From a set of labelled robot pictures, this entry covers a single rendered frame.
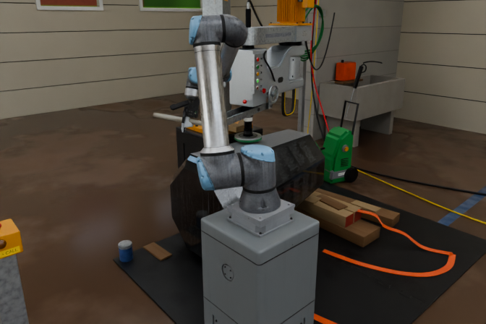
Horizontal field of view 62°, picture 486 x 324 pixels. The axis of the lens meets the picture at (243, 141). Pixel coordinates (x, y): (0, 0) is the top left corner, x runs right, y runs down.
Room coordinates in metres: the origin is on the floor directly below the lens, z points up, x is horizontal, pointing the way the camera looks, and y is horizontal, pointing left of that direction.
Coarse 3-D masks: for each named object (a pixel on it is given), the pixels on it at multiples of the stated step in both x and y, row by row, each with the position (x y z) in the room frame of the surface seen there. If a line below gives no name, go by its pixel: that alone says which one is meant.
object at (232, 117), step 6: (234, 108) 3.05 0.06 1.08; (240, 108) 3.10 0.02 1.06; (252, 108) 3.04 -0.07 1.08; (258, 108) 3.09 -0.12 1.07; (264, 108) 3.18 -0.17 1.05; (228, 114) 2.97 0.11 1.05; (234, 114) 3.04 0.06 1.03; (240, 114) 2.91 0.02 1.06; (246, 114) 2.97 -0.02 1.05; (252, 114) 3.04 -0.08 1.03; (228, 120) 2.78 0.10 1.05; (234, 120) 2.85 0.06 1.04
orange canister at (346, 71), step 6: (342, 60) 5.92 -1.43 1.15; (336, 66) 5.95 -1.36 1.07; (342, 66) 5.87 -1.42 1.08; (348, 66) 5.90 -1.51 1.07; (354, 66) 6.01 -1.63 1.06; (336, 72) 5.94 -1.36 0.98; (342, 72) 5.87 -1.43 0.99; (348, 72) 5.90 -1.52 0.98; (354, 72) 6.02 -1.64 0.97; (336, 78) 5.93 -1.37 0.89; (342, 78) 5.86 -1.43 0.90; (348, 78) 5.91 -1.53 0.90; (354, 78) 6.03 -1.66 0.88
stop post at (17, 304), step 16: (16, 240) 1.18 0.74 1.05; (0, 256) 1.14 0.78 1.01; (16, 256) 1.19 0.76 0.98; (0, 272) 1.15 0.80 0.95; (16, 272) 1.18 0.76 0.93; (0, 288) 1.15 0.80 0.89; (16, 288) 1.18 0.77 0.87; (0, 304) 1.14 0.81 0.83; (16, 304) 1.17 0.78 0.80; (0, 320) 1.15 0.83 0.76; (16, 320) 1.16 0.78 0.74
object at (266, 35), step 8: (248, 32) 2.97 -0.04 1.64; (256, 32) 3.00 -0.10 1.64; (264, 32) 3.08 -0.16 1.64; (272, 32) 3.17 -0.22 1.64; (280, 32) 3.27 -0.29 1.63; (288, 32) 3.38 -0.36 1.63; (296, 32) 3.47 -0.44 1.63; (304, 32) 3.59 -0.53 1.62; (248, 40) 2.97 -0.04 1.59; (256, 40) 3.00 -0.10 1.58; (264, 40) 3.08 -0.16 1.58; (272, 40) 3.17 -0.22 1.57; (280, 40) 3.27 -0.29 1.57; (288, 40) 3.38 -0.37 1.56; (296, 40) 3.47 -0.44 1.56; (304, 40) 3.60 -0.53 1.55; (248, 48) 3.06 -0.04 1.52
